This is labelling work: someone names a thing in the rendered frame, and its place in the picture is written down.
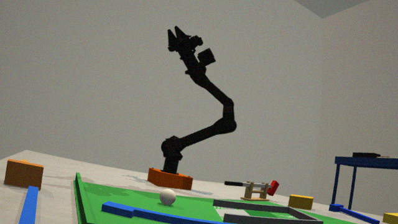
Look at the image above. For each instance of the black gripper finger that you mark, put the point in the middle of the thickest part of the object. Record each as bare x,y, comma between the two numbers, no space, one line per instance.
172,38
180,35

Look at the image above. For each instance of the white golf ball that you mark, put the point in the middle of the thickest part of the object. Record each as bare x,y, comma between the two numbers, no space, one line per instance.
167,196

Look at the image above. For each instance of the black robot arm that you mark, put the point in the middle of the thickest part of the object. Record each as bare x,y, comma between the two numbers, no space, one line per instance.
171,147

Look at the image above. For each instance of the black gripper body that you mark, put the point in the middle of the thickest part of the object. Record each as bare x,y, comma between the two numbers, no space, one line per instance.
183,48

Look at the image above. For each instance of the green mat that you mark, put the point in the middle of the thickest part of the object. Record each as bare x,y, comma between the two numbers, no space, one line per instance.
191,207

